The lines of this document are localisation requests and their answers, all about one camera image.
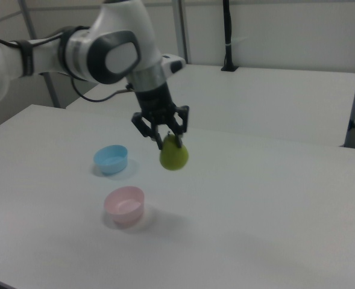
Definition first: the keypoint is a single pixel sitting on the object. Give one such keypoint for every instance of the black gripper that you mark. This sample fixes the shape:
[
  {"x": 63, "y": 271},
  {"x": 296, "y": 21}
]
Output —
[{"x": 154, "y": 105}]

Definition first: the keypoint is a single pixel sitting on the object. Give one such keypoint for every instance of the green pear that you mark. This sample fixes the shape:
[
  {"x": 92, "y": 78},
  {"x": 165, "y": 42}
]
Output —
[{"x": 174, "y": 158}]

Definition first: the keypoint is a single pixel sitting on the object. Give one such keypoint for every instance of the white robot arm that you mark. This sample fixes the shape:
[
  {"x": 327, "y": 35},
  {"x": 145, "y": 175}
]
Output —
[{"x": 120, "y": 24}]

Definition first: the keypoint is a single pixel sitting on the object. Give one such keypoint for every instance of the blue plastic bowl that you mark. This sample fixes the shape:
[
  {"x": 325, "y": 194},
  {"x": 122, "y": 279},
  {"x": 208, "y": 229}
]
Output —
[{"x": 111, "y": 167}]

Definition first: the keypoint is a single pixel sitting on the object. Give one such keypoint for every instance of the pink plastic bowl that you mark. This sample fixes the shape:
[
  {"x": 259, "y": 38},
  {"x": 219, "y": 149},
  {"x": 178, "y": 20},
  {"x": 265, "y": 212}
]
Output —
[{"x": 124, "y": 215}]

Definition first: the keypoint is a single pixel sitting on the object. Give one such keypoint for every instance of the grey partition frame post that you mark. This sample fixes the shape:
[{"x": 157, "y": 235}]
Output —
[
  {"x": 49, "y": 87},
  {"x": 181, "y": 30}
]

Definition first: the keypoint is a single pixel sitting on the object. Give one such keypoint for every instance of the black camera stand pole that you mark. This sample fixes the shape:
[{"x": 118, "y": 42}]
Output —
[{"x": 228, "y": 30}]

